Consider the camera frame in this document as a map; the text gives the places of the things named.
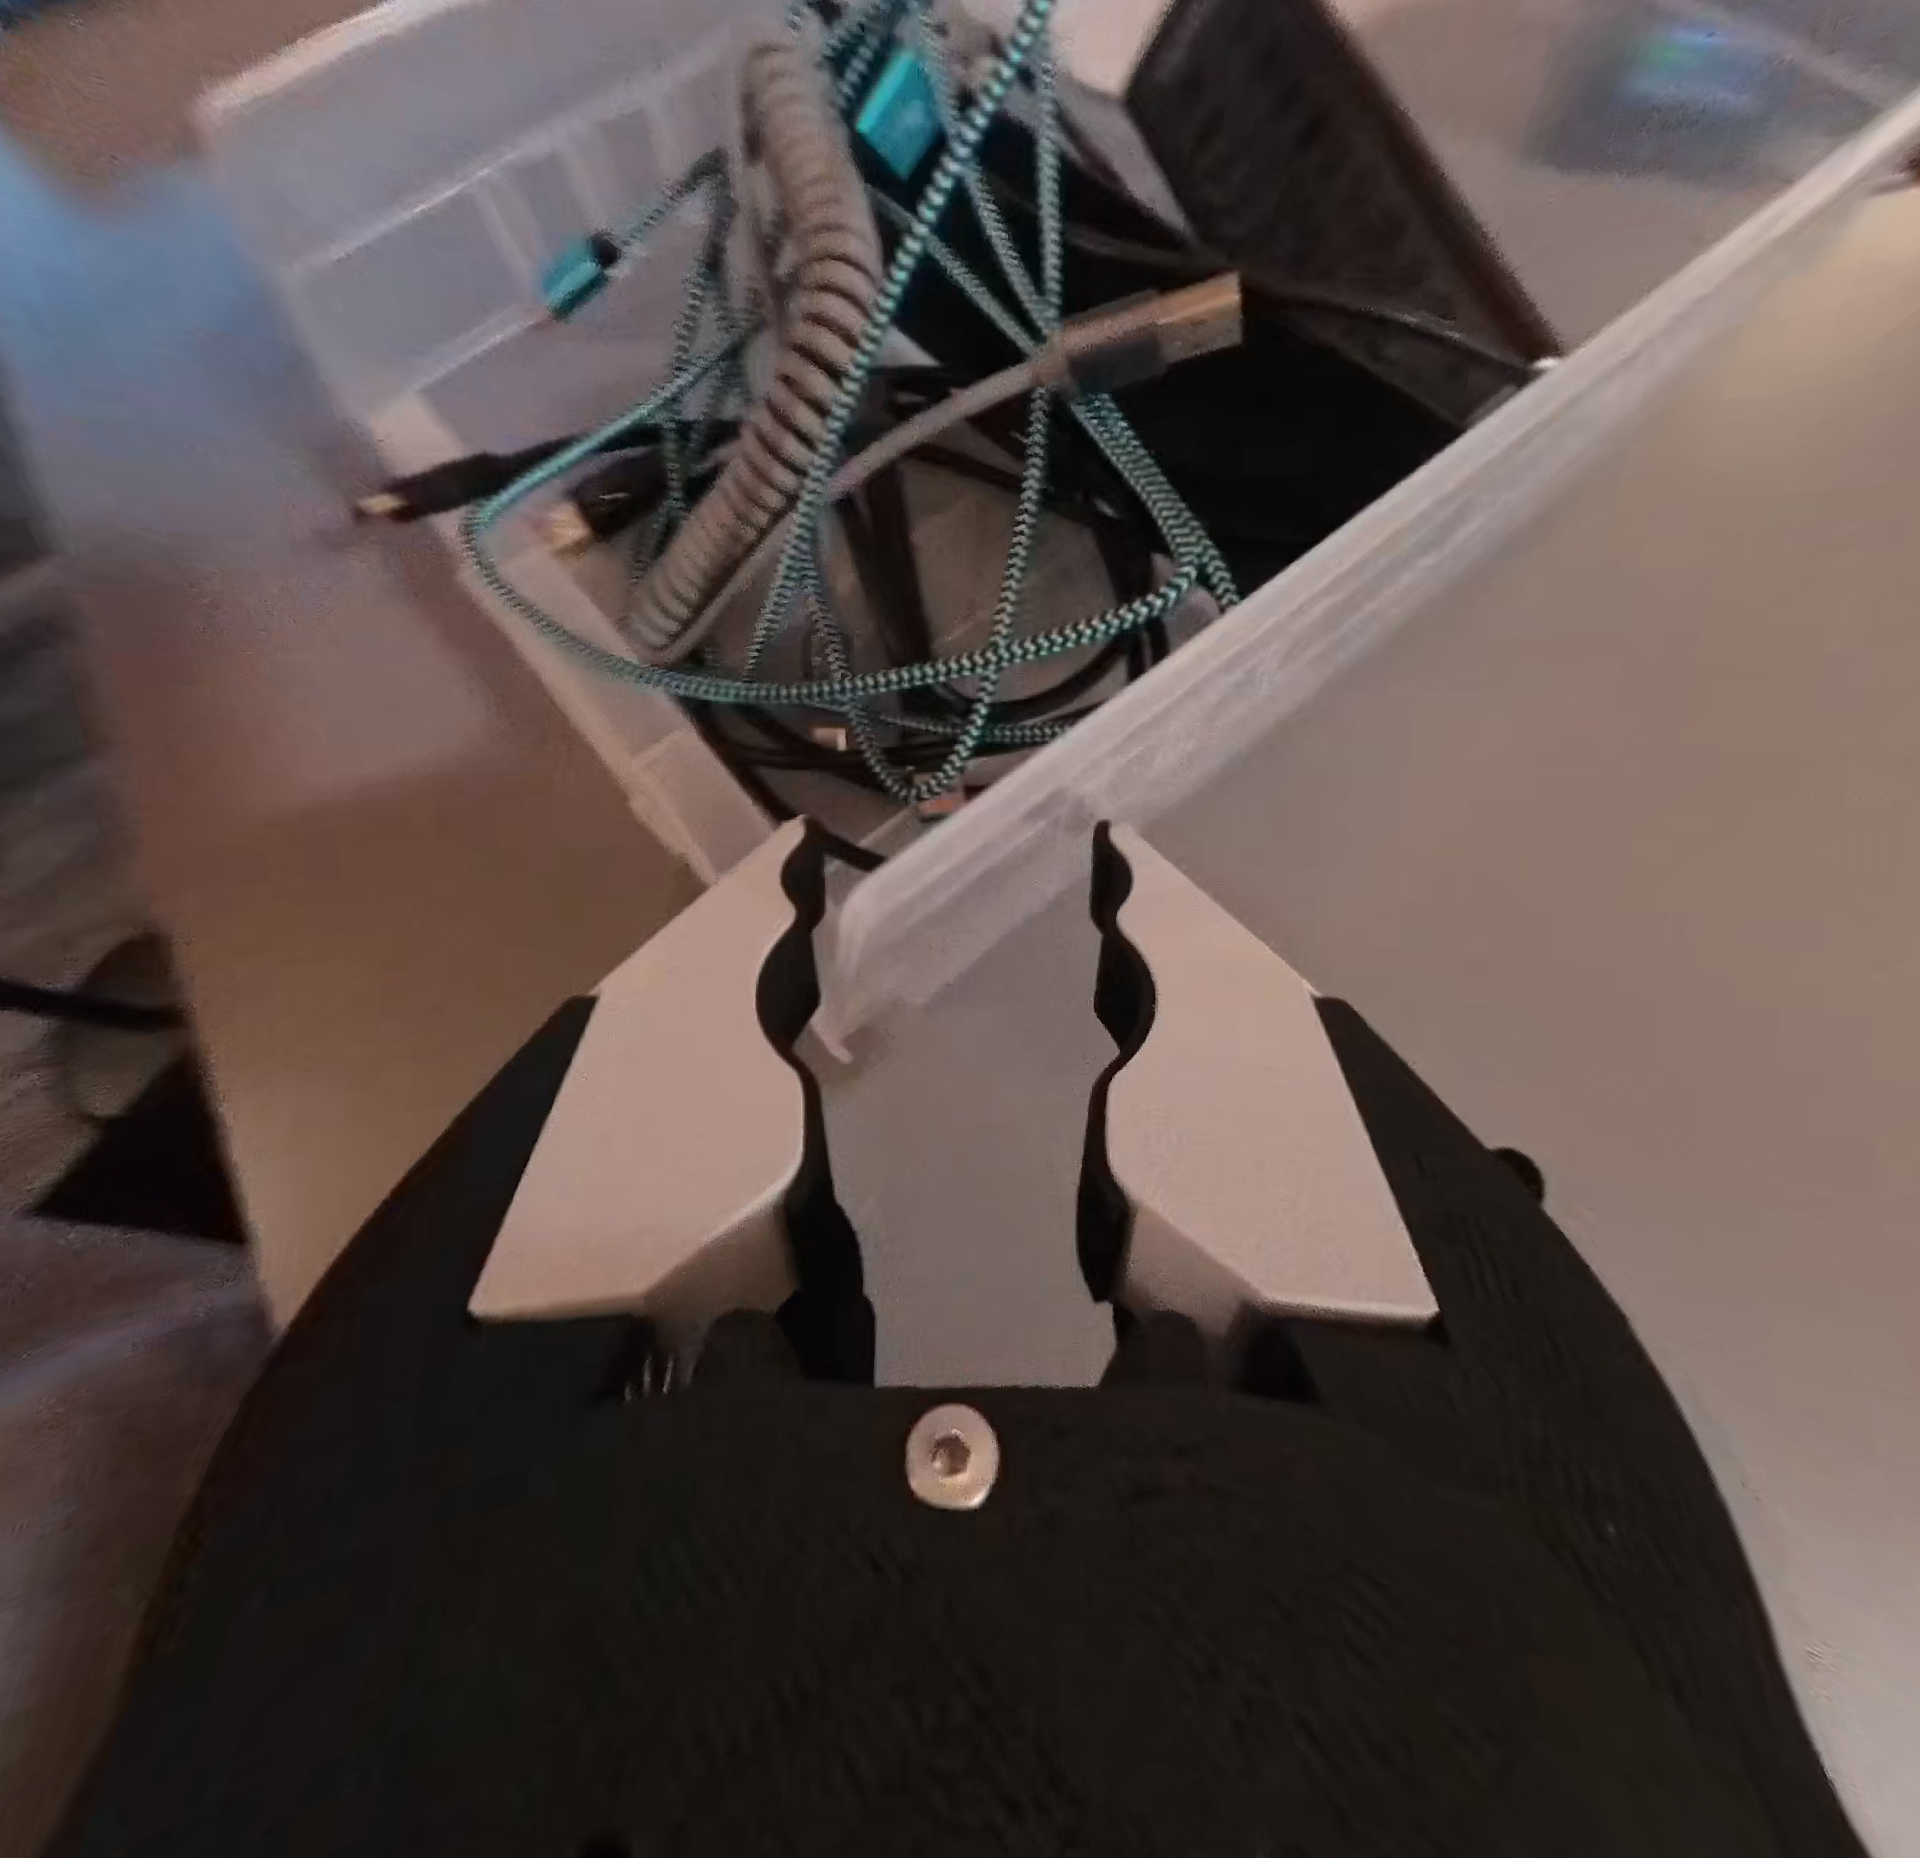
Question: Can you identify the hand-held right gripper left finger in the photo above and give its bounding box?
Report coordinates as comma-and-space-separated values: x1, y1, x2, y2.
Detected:
466, 819, 878, 1389

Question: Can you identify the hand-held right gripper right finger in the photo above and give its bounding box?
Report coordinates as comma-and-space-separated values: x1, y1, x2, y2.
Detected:
1072, 819, 1445, 1367

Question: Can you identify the clear plastic organizer box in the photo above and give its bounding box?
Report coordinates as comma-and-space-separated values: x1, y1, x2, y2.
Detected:
194, 0, 1920, 1068

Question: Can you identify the grey usb cable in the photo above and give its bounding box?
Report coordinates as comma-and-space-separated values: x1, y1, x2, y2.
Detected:
624, 36, 1246, 653

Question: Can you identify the teal braided usb cable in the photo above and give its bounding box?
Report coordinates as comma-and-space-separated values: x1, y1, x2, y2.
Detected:
460, 0, 1246, 811

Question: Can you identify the black rectangular device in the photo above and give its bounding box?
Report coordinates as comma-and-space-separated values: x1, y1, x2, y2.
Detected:
1117, 0, 1565, 438

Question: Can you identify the black usb cable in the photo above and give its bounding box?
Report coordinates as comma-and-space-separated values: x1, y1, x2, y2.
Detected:
687, 659, 1082, 842
352, 440, 723, 533

